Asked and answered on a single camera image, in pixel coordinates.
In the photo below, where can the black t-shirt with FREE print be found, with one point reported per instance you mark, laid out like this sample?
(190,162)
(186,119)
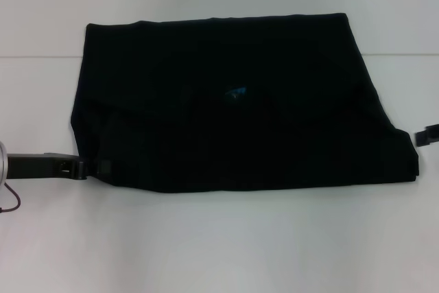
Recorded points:
(219,118)

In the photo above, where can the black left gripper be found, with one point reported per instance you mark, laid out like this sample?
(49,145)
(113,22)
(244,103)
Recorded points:
(37,166)

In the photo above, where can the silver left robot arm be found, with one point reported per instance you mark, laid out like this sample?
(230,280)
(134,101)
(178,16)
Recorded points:
(2,162)

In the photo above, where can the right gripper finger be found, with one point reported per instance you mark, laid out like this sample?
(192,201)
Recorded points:
(424,138)

